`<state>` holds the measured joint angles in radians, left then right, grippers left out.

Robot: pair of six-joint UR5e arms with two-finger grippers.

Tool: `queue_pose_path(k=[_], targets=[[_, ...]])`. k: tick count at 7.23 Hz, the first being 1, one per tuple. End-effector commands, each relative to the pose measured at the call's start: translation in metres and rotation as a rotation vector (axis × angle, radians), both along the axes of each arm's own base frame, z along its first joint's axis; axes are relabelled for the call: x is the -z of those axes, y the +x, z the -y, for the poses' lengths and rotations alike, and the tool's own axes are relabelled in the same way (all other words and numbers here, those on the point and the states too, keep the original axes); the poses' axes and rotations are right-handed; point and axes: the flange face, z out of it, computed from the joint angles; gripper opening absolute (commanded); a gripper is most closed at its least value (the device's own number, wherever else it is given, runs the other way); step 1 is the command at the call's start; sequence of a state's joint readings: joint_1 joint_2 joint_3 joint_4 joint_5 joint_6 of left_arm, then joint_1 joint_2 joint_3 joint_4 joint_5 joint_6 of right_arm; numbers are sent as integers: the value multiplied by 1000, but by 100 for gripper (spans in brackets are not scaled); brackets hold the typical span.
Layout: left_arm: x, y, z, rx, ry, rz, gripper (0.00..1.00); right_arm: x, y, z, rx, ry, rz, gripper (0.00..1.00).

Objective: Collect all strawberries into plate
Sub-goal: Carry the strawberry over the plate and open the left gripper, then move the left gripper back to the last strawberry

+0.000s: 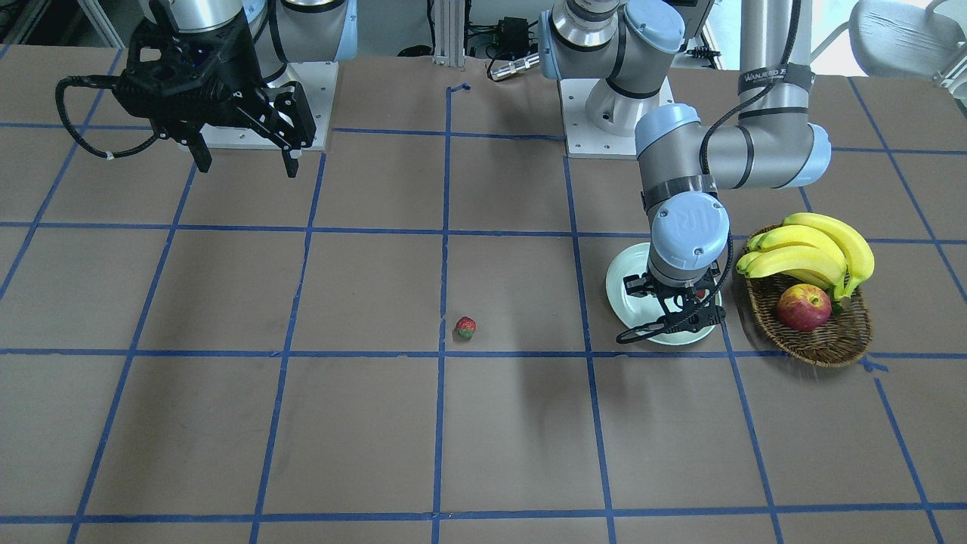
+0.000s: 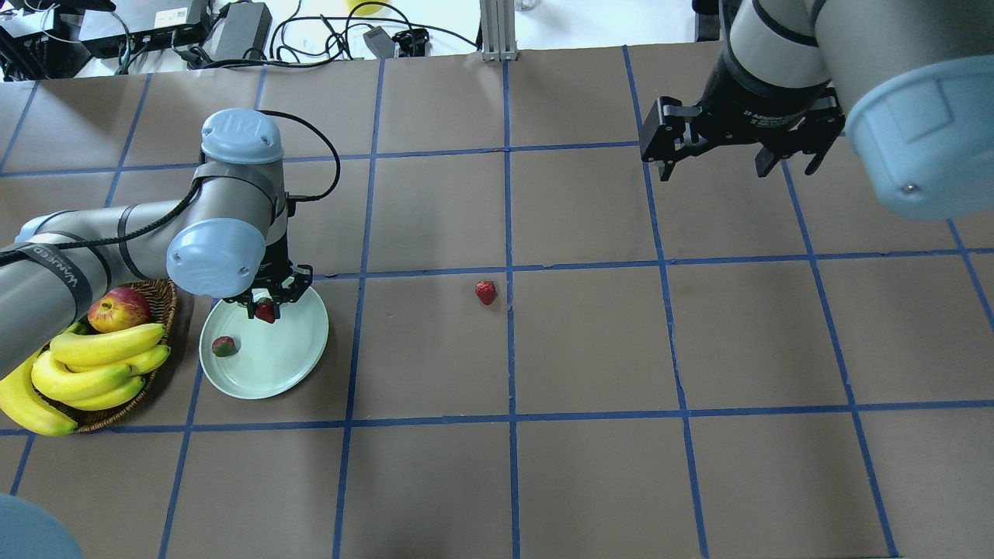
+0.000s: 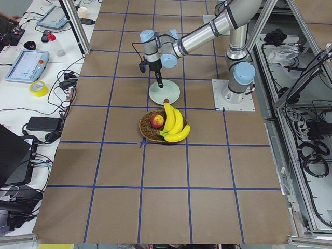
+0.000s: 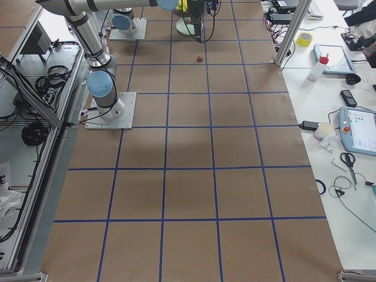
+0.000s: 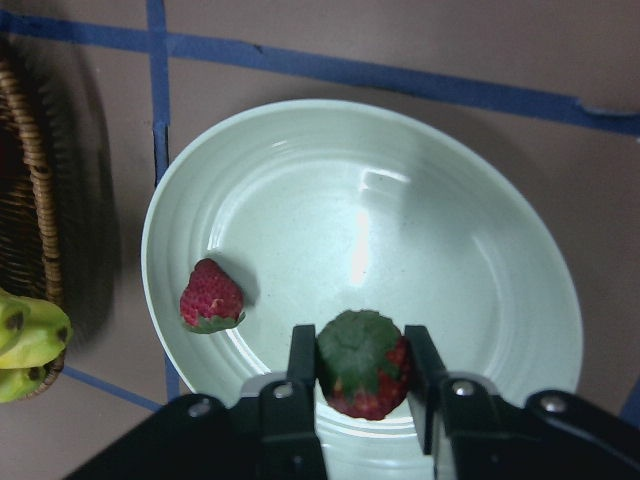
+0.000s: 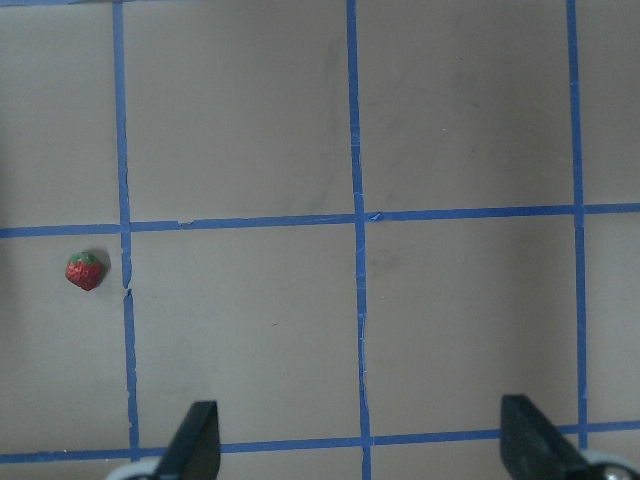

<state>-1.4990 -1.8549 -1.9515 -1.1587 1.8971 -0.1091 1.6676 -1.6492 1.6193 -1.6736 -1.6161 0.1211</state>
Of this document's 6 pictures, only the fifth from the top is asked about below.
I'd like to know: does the strawberry two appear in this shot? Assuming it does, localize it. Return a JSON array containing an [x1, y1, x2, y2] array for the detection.
[[316, 310, 411, 421]]

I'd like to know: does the light green plate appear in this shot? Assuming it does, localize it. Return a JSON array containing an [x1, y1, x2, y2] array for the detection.
[[140, 98, 584, 480]]

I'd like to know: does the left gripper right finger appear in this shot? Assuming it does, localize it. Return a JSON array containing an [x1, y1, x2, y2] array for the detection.
[[404, 325, 500, 479]]

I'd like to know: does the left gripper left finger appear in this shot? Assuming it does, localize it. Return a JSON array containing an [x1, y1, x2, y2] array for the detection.
[[259, 325, 325, 479]]

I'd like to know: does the yellow banana bunch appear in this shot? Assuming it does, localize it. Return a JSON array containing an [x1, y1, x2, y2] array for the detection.
[[1, 290, 73, 403]]

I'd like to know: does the strawberry one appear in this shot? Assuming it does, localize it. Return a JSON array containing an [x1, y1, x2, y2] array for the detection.
[[179, 258, 245, 334]]

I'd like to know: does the brown wicker basket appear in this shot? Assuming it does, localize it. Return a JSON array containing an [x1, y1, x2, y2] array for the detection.
[[0, 44, 66, 401]]

